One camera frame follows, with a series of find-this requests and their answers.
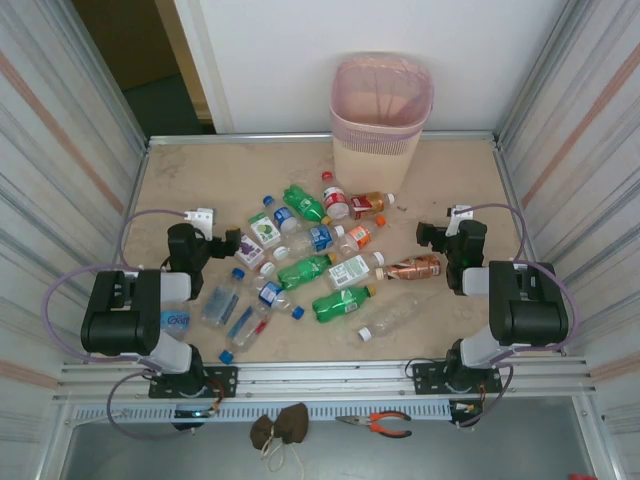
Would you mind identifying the small controller board with wires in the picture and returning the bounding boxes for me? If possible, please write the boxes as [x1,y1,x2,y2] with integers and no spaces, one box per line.
[448,384,487,430]
[171,382,225,432]

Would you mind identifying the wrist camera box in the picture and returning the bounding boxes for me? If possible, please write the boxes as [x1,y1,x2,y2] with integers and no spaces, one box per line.
[183,206,217,237]
[444,204,475,237]

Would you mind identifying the small brown cloth pouch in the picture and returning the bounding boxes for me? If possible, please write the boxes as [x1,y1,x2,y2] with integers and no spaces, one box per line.
[248,417,277,450]

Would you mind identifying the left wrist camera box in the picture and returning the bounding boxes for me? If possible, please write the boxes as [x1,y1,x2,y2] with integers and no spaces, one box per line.
[183,206,217,237]

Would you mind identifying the clear bottle blue lettered label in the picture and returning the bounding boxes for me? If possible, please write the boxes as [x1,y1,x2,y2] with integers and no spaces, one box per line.
[159,309,192,335]

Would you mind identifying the orange label bottle orange cap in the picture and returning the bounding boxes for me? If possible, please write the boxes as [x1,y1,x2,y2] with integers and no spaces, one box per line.
[342,215,389,252]

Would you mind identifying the striped enclosure side panel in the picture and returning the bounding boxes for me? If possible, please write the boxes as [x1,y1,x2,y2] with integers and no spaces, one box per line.
[492,0,640,451]
[0,0,150,451]

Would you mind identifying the pink waste basket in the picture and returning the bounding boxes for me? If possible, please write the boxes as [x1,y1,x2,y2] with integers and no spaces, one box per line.
[329,52,435,187]

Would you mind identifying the beige pouch string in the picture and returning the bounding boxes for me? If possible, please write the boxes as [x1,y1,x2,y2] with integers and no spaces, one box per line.
[258,437,306,474]

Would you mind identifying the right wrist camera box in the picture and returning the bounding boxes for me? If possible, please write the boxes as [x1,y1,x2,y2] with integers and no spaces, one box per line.
[444,204,475,237]

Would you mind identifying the beige door jamb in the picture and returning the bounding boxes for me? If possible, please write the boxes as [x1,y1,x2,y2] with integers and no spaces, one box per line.
[154,0,216,121]

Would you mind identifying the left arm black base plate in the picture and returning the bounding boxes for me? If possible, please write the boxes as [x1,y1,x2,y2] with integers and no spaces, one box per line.
[148,365,239,400]

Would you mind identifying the pink translucent bin liner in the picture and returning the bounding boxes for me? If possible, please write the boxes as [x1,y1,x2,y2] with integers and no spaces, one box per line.
[329,52,435,154]

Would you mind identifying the copper brown drink bottle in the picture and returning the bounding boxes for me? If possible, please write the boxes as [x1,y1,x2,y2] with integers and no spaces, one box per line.
[374,253,444,284]

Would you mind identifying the white door frame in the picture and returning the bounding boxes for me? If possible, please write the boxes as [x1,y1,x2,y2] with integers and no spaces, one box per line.
[172,0,236,135]

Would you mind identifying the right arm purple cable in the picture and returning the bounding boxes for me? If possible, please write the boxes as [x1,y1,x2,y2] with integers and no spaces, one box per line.
[457,202,581,430]

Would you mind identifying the green bottle with yellow cap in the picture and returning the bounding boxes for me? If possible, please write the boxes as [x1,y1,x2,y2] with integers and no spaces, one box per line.
[311,284,378,324]
[276,253,338,293]
[282,183,333,225]

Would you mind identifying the amber juice bottle red label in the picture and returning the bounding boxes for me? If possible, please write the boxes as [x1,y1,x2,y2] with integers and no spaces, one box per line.
[348,191,396,222]

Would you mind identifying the red blue label clear bottle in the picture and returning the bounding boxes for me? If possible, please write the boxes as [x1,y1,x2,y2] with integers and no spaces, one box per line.
[218,304,274,365]

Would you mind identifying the wide aluminium mounting rail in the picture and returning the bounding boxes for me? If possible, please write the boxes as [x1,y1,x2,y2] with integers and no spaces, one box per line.
[53,355,600,404]

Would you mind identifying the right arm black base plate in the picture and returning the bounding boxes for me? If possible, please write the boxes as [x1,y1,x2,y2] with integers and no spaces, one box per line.
[411,360,503,397]

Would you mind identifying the large clear bottle white cap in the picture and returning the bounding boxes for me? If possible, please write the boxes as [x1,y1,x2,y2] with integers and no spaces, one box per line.
[356,292,421,344]

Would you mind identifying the large brown cloth pouch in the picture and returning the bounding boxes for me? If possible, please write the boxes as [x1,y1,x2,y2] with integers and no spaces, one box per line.
[276,402,311,445]

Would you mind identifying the orange handled pliers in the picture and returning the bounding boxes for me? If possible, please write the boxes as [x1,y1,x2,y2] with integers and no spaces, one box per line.
[334,410,413,439]

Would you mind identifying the green white label clear bottle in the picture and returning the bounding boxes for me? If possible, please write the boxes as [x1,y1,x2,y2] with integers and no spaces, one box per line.
[327,250,387,291]

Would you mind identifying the white slotted cable duct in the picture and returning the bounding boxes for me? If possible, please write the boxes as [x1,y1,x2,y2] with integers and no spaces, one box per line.
[69,402,454,425]

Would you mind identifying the grey metal lower shelf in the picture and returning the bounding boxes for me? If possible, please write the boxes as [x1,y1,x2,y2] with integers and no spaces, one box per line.
[49,399,619,480]

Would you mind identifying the blue label bottle white cap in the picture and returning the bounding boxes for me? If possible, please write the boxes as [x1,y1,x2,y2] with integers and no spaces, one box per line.
[285,224,347,255]

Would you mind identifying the purple label square juice bottle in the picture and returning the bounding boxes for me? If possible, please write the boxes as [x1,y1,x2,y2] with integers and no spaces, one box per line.
[233,231,277,276]

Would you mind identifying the bluish clear bottle blue cap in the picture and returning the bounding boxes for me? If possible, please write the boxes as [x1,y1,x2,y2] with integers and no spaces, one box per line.
[200,267,247,330]

